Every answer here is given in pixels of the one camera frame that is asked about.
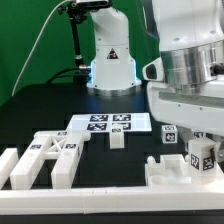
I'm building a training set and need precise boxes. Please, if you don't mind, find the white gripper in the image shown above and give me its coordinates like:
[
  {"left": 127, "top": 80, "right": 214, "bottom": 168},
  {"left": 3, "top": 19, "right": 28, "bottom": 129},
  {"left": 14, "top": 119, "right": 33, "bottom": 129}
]
[{"left": 147, "top": 79, "right": 224, "bottom": 163}]

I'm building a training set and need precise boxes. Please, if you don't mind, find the white chair seat plate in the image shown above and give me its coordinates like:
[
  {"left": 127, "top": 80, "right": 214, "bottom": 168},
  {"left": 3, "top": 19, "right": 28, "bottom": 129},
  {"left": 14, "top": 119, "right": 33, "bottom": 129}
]
[{"left": 145, "top": 154, "right": 224, "bottom": 186}]

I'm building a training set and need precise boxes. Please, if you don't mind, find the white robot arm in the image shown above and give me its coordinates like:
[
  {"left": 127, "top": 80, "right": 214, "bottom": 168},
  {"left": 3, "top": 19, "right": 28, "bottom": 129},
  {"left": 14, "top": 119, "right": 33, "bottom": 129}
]
[{"left": 88, "top": 0, "right": 224, "bottom": 137}]

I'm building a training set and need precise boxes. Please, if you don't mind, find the small tagged white cube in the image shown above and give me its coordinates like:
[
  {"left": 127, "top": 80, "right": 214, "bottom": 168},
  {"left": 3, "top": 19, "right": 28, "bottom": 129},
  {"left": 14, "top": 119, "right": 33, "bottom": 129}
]
[{"left": 161, "top": 125, "right": 178, "bottom": 144}]

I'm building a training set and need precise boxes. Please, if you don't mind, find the white base tag board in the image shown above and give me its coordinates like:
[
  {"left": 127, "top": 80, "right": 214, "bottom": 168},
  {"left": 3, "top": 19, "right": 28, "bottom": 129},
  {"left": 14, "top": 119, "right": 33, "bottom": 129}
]
[{"left": 67, "top": 113, "right": 152, "bottom": 133}]

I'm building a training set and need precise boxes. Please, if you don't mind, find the white L-shaped obstacle fence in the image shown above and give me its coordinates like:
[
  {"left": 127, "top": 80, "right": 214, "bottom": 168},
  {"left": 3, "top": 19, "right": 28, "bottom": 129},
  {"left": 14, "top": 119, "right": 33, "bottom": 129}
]
[{"left": 0, "top": 148, "right": 224, "bottom": 215}]

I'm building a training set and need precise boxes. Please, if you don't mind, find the white chair back frame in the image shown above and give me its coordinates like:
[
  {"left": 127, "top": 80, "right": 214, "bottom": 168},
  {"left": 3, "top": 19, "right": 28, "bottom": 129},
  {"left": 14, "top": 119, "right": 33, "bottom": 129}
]
[{"left": 9, "top": 129, "right": 92, "bottom": 191}]

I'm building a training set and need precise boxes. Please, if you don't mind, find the black cable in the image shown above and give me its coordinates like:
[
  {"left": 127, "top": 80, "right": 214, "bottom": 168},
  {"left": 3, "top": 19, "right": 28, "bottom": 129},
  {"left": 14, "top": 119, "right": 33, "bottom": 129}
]
[{"left": 44, "top": 67, "right": 93, "bottom": 85}]

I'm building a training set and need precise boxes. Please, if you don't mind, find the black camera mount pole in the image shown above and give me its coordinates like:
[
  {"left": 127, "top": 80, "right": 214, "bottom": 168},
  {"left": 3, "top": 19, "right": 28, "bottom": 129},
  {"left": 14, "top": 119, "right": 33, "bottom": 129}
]
[{"left": 57, "top": 0, "right": 112, "bottom": 67}]

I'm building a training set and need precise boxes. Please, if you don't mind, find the white cable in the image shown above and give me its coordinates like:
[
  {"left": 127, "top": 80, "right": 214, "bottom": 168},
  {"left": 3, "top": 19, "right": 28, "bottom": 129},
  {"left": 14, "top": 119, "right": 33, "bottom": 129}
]
[{"left": 11, "top": 0, "right": 73, "bottom": 98}]

